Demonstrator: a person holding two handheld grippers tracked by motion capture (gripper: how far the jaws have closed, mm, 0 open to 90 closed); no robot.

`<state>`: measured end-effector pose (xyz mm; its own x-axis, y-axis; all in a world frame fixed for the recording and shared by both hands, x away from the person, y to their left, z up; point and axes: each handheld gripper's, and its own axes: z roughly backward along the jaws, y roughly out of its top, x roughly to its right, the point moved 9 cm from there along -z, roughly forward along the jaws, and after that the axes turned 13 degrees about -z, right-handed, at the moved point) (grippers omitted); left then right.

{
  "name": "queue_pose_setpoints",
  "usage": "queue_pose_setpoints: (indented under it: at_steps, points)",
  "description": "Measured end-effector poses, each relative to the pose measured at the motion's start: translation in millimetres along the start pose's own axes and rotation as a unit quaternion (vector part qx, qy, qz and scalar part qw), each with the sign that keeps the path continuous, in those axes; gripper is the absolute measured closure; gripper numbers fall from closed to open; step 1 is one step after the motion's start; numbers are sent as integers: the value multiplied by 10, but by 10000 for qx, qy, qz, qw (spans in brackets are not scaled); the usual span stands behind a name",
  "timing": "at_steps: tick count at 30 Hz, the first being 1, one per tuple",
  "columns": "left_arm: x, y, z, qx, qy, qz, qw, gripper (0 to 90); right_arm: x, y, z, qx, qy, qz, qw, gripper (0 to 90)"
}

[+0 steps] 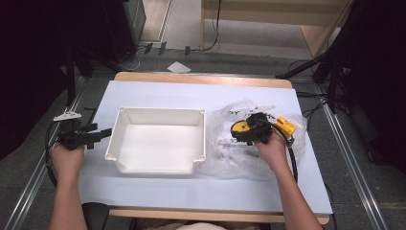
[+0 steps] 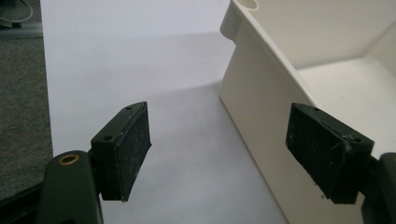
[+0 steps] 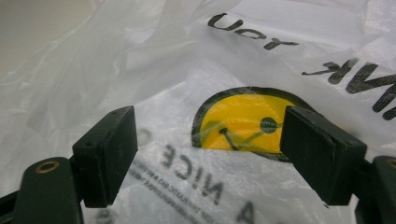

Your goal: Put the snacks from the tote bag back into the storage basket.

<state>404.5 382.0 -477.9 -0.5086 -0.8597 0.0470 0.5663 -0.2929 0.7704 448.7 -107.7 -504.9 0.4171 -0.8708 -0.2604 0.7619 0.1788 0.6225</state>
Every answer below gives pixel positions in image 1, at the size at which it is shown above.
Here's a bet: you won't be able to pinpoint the light wooden shelf unit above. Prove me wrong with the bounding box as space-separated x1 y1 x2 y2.
199 0 353 59

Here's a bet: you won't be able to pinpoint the person's clothing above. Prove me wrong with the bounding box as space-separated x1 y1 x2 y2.
135 218 266 230

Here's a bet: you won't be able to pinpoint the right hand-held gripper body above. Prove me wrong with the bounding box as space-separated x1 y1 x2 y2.
243 103 276 146

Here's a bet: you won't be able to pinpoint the pale blue table sheet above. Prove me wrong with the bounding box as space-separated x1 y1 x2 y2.
78 80 333 215

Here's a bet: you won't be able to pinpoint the person's left hand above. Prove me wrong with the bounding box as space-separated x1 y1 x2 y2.
51 143 86 180

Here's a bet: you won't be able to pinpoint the metal floor rail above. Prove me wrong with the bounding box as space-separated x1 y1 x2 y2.
2 76 86 230
314 83 390 230

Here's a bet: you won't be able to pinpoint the yellow cable plug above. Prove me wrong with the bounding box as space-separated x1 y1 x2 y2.
274 116 298 140

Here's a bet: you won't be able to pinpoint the black hanging cable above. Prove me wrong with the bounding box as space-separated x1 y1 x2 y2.
191 0 223 54

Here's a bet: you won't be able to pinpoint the black floor cable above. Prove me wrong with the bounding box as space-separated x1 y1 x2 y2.
323 181 339 230

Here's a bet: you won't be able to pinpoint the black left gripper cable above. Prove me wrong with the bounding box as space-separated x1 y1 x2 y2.
43 120 61 189

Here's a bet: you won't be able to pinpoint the yellow round tool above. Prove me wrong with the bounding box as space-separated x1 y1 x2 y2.
231 120 253 135

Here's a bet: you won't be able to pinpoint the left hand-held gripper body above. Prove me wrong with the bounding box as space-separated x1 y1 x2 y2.
53 110 99 151

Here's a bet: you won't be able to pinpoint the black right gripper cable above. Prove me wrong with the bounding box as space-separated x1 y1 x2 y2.
275 128 300 184

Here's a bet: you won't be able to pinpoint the person's right hand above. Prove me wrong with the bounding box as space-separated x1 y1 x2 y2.
253 131 290 174

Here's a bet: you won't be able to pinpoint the black metal stand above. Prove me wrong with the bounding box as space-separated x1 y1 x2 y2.
59 47 124 108
275 44 352 115

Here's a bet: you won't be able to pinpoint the white plastic box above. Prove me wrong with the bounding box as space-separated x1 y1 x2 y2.
104 106 207 175

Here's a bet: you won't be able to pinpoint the white floor cable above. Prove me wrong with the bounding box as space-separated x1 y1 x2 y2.
116 46 147 73

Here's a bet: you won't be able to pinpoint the dark curtain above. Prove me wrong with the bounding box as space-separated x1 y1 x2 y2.
0 0 147 161
328 0 406 175

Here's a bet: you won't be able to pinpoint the black floor cables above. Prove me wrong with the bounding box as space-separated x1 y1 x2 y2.
286 58 330 132

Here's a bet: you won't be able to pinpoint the white paper sheet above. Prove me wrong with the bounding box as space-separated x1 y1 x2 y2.
167 60 192 74

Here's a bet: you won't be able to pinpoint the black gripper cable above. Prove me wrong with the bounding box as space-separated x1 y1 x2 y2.
275 128 300 184
43 120 61 189

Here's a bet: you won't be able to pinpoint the clear plastic bag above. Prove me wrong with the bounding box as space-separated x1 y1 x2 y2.
199 99 308 181

